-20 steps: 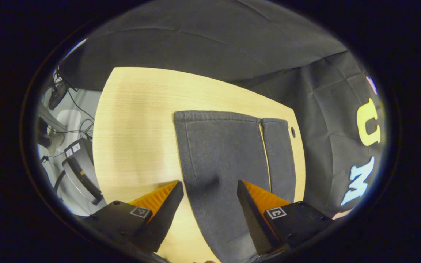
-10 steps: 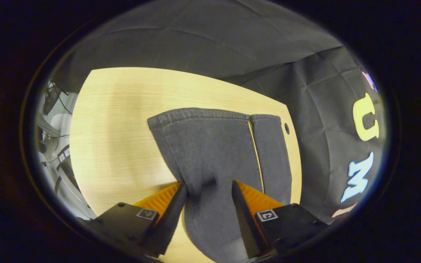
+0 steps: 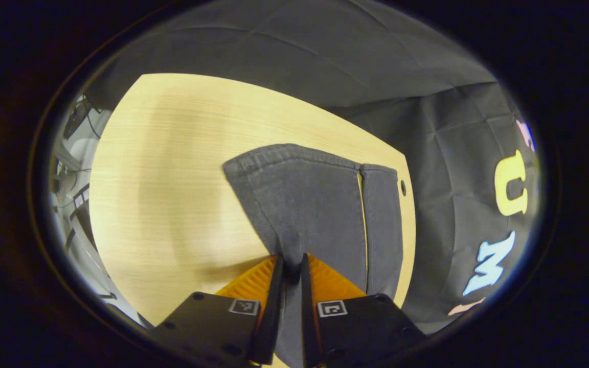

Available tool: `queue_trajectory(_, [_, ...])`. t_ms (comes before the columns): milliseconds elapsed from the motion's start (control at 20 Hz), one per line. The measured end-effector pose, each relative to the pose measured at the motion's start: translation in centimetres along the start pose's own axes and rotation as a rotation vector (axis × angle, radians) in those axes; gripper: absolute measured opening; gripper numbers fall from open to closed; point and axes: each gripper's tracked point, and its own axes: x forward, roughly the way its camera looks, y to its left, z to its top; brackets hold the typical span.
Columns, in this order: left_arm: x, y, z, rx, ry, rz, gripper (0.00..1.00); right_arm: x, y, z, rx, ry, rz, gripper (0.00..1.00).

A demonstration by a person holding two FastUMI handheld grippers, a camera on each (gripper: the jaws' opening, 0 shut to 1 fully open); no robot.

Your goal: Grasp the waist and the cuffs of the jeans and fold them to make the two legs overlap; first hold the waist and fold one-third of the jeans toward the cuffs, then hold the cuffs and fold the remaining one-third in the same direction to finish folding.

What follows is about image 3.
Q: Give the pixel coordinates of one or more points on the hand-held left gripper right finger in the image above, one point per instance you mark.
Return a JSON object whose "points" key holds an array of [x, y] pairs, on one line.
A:
{"points": [[310, 317]]}

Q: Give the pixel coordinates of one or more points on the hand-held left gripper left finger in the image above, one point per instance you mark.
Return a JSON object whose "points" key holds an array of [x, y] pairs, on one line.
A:
{"points": [[269, 317]]}

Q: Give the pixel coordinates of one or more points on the dark grey jeans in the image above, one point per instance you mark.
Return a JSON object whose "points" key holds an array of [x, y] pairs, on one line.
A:
{"points": [[304, 204]]}

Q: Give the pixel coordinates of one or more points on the black round table grommet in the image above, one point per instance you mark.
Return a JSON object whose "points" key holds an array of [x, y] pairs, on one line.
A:
{"points": [[403, 187]]}

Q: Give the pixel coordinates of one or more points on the black backdrop cloth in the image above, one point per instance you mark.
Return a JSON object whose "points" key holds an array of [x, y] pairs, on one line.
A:
{"points": [[427, 128]]}

